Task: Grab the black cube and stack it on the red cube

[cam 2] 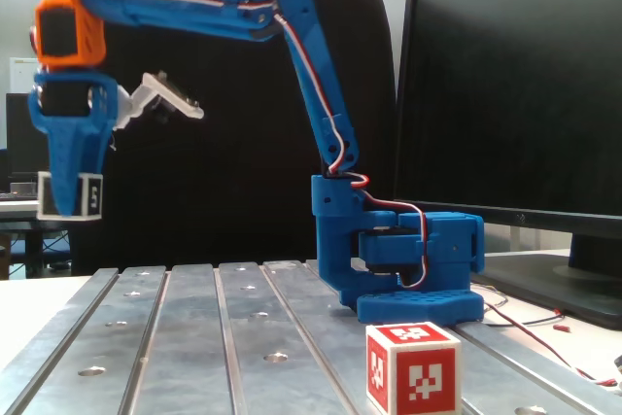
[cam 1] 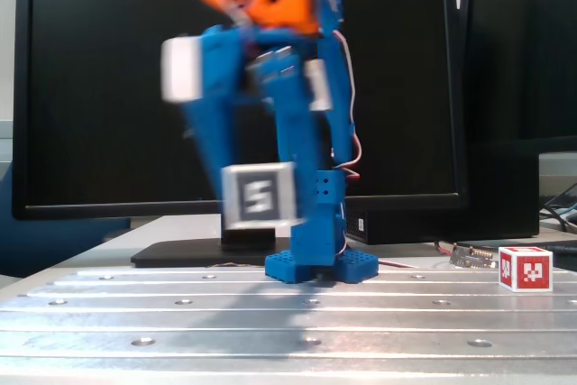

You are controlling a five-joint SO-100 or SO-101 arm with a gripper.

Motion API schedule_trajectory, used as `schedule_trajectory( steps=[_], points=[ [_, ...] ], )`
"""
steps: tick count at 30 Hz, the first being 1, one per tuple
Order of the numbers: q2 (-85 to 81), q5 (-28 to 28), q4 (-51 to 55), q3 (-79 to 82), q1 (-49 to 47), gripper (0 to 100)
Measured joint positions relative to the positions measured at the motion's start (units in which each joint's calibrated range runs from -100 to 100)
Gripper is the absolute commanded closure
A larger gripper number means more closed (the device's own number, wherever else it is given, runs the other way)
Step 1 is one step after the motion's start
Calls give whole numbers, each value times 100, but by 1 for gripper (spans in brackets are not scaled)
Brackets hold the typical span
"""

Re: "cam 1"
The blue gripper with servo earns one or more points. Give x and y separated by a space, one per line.
212 132

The black cube with white five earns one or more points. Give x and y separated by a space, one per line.
259 195

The blue and orange robot arm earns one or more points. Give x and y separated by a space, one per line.
315 241

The red cube with white pattern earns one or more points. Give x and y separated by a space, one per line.
534 272

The black Dell monitor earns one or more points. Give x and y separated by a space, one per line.
90 110

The black computer box with label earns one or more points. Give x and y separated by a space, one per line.
428 225

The small black circuit board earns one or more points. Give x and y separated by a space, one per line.
471 260

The black monitor without logo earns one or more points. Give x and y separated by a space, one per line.
518 42

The white camera mount with board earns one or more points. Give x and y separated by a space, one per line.
182 69

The aluminium slotted base plate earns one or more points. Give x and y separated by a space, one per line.
315 326

